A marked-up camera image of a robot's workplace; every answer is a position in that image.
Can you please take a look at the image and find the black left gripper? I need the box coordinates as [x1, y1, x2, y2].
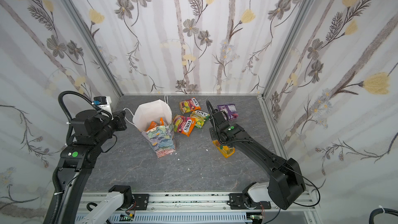
[93, 108, 127, 148]

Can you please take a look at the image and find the orange corn chips bag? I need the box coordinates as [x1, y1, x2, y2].
[146, 121, 158, 132]

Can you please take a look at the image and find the white floral paper bag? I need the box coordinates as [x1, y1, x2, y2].
[123, 96, 176, 158]

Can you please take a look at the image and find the yellow mango snack bag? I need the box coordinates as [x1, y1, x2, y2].
[212, 140, 235, 158]

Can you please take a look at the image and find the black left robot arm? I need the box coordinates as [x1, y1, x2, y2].
[44, 91, 127, 224]

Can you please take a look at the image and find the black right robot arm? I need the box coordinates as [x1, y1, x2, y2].
[206, 100, 306, 210]

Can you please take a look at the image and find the Fox's candy bag top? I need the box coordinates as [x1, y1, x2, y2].
[179, 97, 201, 114]

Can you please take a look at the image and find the green Fox's spring tea bag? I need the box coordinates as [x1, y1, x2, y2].
[190, 110, 210, 129]

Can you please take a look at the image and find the purple snack packet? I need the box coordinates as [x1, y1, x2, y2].
[217, 104, 238, 120]

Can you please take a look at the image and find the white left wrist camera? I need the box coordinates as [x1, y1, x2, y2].
[92, 96, 113, 120]

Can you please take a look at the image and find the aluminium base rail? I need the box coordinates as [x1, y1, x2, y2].
[74, 191, 321, 224]

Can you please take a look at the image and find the white perforated cable duct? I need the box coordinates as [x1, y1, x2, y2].
[66, 212, 252, 224]

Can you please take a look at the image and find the black corrugated cable corner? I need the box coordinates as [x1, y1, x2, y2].
[368, 207, 398, 224]

